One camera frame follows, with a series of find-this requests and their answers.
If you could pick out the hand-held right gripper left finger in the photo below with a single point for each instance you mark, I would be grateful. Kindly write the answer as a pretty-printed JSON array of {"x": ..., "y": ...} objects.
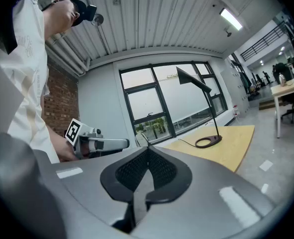
[{"x": 87, "y": 183}]

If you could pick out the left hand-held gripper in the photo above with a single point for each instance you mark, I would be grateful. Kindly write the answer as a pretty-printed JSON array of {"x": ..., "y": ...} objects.
[{"x": 73, "y": 132}]

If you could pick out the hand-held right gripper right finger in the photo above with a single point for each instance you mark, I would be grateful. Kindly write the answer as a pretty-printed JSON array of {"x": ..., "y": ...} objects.
[{"x": 211, "y": 195}]

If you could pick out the black desk lamp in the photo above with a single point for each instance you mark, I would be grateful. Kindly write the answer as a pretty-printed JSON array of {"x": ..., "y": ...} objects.
[{"x": 191, "y": 80}]

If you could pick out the person's left forearm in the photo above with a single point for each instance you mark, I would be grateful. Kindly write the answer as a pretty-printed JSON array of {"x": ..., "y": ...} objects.
[{"x": 59, "y": 146}]

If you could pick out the wooden work table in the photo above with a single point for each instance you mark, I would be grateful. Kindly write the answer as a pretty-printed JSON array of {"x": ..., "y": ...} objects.
[{"x": 286, "y": 88}]

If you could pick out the beige backpack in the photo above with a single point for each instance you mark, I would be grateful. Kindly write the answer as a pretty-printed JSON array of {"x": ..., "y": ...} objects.
[{"x": 142, "y": 139}]

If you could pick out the black-framed window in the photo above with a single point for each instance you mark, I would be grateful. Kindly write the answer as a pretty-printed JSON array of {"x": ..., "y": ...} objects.
[{"x": 142, "y": 103}]

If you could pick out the white roller blind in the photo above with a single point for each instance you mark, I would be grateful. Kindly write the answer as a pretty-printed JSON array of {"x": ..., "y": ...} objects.
[{"x": 182, "y": 103}]

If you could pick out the small white red rack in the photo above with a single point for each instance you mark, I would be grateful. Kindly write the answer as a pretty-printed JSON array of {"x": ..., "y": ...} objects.
[{"x": 236, "y": 111}]

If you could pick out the white ceiling pipe bundle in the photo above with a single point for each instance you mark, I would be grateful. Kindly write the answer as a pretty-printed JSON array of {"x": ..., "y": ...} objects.
[{"x": 67, "y": 56}]

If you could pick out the person's white t-shirt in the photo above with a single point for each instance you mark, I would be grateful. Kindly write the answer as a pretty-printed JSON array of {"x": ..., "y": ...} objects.
[{"x": 30, "y": 83}]

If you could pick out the wooden step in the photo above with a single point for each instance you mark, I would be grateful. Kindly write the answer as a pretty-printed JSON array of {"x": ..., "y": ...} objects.
[{"x": 269, "y": 104}]

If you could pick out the grey locker cabinet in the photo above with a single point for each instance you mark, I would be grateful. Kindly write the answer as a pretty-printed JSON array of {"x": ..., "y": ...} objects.
[{"x": 234, "y": 88}]

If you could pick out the hanging dark coat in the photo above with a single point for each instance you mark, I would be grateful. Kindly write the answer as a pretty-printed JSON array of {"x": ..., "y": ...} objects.
[{"x": 245, "y": 82}]

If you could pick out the silver kettle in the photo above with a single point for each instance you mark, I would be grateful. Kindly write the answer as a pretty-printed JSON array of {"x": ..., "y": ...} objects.
[{"x": 282, "y": 80}]

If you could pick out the person's head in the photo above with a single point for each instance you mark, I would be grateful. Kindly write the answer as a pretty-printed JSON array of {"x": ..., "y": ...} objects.
[{"x": 62, "y": 16}]

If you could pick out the person's black cap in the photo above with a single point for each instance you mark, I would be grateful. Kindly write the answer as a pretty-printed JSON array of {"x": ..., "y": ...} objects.
[{"x": 76, "y": 4}]

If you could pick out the small grey ceiling fixture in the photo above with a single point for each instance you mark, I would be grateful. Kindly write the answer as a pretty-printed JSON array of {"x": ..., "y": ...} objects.
[{"x": 228, "y": 32}]

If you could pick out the black balcony railing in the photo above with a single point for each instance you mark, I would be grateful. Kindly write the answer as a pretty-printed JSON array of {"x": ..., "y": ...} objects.
[{"x": 264, "y": 41}]

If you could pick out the rectangular ceiling light panel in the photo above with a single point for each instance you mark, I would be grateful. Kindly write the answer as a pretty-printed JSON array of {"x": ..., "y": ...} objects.
[{"x": 230, "y": 19}]

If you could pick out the black head-worn camera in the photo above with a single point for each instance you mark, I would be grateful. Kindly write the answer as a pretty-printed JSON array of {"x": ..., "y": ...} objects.
[{"x": 91, "y": 11}]

